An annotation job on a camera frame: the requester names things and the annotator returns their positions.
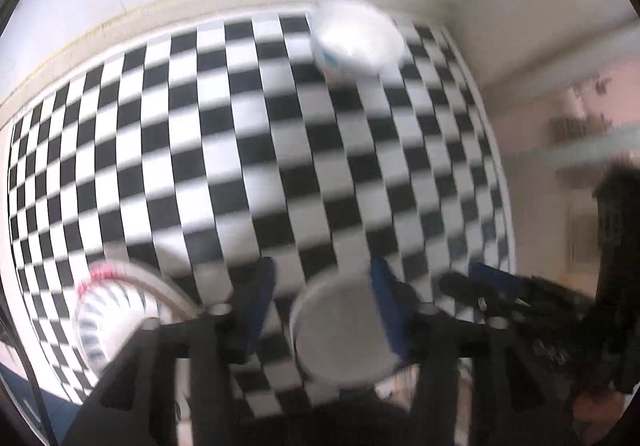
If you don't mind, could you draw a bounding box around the white bowl blue floral print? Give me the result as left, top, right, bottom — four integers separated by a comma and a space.
310, 0, 407, 77

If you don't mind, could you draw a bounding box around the person's right hand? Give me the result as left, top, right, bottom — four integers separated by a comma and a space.
570, 385, 632, 433

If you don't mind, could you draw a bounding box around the white plate dark striped rim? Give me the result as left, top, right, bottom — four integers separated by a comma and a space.
74, 276, 168, 377

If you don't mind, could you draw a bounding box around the white bowl dark rim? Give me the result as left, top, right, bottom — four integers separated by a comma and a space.
289, 271, 402, 389

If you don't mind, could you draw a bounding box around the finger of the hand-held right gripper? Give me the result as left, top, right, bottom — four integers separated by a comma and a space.
468, 262, 537, 299
439, 273, 506, 322

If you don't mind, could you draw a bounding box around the large white plate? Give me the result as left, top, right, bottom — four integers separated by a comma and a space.
90, 259, 207, 327

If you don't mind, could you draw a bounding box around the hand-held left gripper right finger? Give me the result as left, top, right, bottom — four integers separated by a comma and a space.
370, 256, 557, 446

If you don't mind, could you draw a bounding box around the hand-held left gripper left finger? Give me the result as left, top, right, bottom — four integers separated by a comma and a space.
65, 256, 278, 446

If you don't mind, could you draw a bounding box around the white plate pink floral print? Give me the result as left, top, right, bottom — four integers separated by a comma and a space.
75, 261, 198, 322

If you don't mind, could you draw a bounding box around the black white checkered tablecloth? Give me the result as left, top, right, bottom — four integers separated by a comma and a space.
7, 11, 516, 419

